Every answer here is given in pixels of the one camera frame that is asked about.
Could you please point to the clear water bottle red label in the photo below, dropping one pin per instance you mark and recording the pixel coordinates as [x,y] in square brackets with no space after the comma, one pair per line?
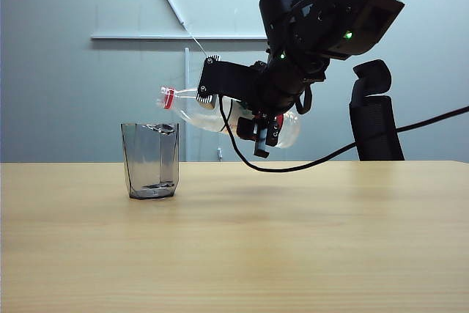
[187,106]

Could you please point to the black office chair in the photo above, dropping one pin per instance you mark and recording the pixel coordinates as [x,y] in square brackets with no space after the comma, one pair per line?
[377,111]

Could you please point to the grey vertical wall rail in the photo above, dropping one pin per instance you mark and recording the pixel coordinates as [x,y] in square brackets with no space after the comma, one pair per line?
[187,67]

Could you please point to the grey horizontal wall rail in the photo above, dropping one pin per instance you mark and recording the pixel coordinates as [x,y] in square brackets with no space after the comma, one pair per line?
[146,37]

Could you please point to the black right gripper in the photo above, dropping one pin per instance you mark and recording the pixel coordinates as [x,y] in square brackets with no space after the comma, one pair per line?
[282,85]

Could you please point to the grey transparent plastic mug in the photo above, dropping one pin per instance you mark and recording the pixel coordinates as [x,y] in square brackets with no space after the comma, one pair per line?
[146,159]

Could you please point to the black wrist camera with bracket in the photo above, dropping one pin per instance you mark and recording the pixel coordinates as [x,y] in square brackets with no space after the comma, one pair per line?
[223,78]

